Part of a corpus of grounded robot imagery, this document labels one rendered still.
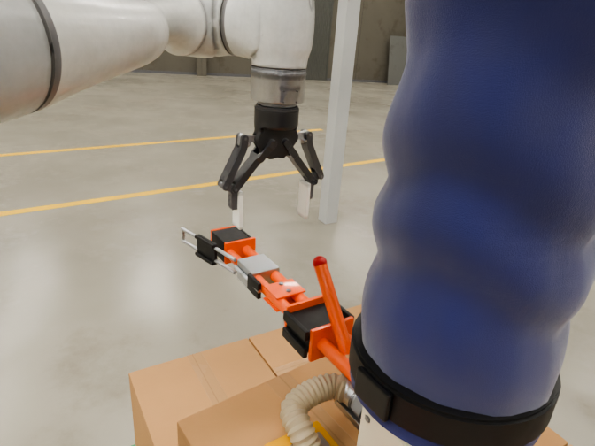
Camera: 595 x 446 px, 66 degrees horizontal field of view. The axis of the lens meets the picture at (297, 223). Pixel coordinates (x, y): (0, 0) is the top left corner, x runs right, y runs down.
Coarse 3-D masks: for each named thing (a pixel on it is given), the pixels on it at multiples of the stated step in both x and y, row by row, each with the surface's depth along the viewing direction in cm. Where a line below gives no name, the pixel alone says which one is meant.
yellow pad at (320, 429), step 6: (318, 426) 71; (318, 432) 69; (324, 432) 70; (282, 438) 68; (288, 438) 68; (324, 438) 68; (330, 438) 69; (270, 444) 67; (276, 444) 67; (282, 444) 67; (288, 444) 67; (324, 444) 67; (330, 444) 68; (336, 444) 68
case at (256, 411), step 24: (264, 384) 82; (288, 384) 82; (216, 408) 76; (240, 408) 76; (264, 408) 76; (336, 408) 78; (192, 432) 71; (216, 432) 71; (240, 432) 72; (264, 432) 72; (336, 432) 73
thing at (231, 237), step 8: (216, 232) 103; (224, 232) 103; (232, 232) 103; (240, 232) 103; (216, 240) 101; (224, 240) 99; (232, 240) 99; (240, 240) 99; (248, 240) 100; (224, 248) 98; (232, 248) 99; (240, 248) 100; (224, 256) 99; (240, 256) 101
